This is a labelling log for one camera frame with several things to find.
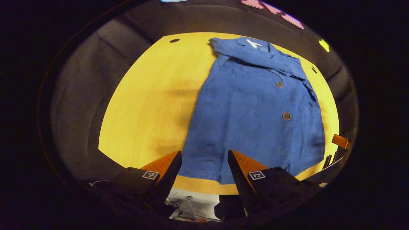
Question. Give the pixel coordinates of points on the black backdrop cloth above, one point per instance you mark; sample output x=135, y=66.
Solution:
x=83, y=95

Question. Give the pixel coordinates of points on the blue button jacket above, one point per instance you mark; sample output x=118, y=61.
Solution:
x=249, y=127

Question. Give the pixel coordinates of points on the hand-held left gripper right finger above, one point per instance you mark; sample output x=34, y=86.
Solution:
x=239, y=182

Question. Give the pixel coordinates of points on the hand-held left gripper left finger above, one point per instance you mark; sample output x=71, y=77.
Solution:
x=171, y=179

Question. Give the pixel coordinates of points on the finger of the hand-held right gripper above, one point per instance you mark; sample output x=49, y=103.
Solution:
x=327, y=161
x=340, y=141

